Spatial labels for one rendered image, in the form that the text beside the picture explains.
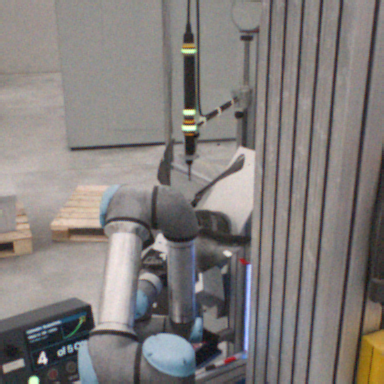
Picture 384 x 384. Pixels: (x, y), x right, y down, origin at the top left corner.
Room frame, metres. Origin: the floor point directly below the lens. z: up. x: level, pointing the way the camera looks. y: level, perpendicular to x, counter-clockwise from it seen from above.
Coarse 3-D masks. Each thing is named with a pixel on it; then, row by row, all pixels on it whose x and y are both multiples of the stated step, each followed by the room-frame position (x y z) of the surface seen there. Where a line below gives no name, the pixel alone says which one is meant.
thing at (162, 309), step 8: (144, 256) 1.96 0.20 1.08; (152, 256) 1.96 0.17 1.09; (168, 288) 1.89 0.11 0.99; (160, 296) 1.86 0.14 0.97; (168, 296) 1.86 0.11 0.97; (160, 304) 1.84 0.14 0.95; (168, 304) 1.84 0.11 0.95; (152, 312) 1.82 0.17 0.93; (160, 312) 1.82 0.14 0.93; (168, 312) 1.82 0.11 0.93
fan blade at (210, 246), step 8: (200, 232) 1.94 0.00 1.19; (208, 232) 1.93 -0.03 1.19; (216, 232) 1.93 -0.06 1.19; (200, 240) 1.87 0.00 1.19; (208, 240) 1.86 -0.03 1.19; (216, 240) 1.86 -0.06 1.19; (224, 240) 1.85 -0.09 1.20; (232, 240) 1.84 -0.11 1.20; (240, 240) 1.83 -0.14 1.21; (248, 240) 1.82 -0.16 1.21; (200, 248) 1.82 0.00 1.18; (208, 248) 1.81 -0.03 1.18; (216, 248) 1.81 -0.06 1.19; (224, 248) 1.80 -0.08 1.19; (232, 248) 1.79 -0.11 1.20; (240, 248) 1.78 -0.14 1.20; (200, 256) 1.78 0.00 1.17; (208, 256) 1.77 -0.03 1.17; (216, 256) 1.77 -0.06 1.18; (224, 256) 1.76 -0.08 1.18; (200, 264) 1.75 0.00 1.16; (208, 264) 1.74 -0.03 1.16; (216, 264) 1.73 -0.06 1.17; (200, 272) 1.72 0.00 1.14
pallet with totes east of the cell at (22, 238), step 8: (16, 208) 4.87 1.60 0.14; (24, 208) 4.88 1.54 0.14; (24, 216) 4.70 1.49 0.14; (24, 224) 4.51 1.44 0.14; (16, 232) 4.34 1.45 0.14; (24, 232) 4.34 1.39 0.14; (0, 240) 4.19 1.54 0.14; (8, 240) 4.20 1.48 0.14; (16, 240) 4.23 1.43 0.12; (24, 240) 4.24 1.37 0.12; (16, 248) 4.22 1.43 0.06; (24, 248) 4.24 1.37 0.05; (32, 248) 4.27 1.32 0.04; (0, 256) 4.18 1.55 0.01
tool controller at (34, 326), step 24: (24, 312) 1.32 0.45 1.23; (48, 312) 1.30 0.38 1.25; (72, 312) 1.29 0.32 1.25; (0, 336) 1.19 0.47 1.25; (24, 336) 1.21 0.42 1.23; (48, 336) 1.24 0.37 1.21; (72, 336) 1.27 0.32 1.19; (0, 360) 1.17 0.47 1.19; (24, 360) 1.20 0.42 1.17; (72, 360) 1.25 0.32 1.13
